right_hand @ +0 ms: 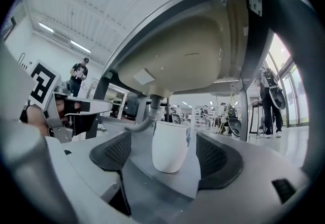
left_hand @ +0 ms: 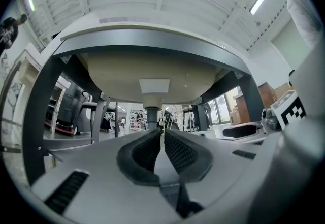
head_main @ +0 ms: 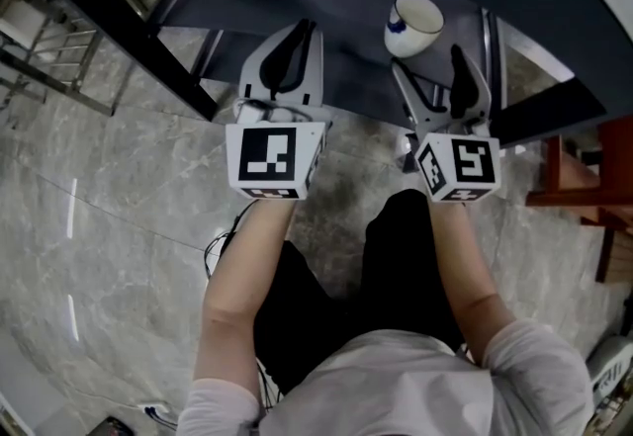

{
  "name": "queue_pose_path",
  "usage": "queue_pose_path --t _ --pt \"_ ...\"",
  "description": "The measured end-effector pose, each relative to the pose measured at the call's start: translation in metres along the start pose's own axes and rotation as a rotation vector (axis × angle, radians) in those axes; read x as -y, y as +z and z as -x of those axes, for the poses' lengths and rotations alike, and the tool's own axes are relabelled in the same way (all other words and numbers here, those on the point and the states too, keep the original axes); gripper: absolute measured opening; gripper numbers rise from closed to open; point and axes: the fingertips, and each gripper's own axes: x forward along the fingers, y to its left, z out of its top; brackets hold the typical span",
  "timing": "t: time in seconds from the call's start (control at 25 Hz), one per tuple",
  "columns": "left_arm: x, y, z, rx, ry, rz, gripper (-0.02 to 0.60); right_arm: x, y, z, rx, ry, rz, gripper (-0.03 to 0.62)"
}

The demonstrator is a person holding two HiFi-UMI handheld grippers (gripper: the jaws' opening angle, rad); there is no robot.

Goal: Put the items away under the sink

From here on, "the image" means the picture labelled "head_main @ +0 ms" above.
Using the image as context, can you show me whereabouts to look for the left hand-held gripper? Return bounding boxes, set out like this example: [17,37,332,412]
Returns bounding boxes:
[226,19,333,201]

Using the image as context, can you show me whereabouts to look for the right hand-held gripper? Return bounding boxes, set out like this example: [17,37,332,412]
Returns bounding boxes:
[392,44,501,203]

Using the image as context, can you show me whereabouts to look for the white ceramic mug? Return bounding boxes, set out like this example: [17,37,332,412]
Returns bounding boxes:
[384,0,445,59]

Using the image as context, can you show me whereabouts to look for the person's right forearm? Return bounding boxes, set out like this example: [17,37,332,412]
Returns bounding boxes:
[429,199,515,366]

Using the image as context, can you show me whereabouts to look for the person's left forearm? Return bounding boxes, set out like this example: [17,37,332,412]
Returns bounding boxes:
[193,199,298,393]

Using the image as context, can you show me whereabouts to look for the brown wooden vanity cabinet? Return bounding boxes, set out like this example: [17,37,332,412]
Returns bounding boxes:
[525,117,633,283]

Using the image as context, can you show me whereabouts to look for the person's black trousers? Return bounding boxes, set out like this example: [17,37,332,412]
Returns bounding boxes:
[251,189,466,395]

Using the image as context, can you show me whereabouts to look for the person's white shirt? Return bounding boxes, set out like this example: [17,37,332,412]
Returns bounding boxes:
[177,317,594,436]

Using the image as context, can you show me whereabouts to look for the grey white machine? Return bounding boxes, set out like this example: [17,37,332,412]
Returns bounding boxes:
[586,334,633,436]

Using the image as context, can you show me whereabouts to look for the white power strip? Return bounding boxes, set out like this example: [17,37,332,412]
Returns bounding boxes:
[137,402,169,420]

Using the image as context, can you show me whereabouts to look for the black mesh wastebasket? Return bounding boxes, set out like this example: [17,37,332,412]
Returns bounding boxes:
[96,416,135,436]

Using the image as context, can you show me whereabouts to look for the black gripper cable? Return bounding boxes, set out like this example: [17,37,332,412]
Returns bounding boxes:
[205,201,258,277]

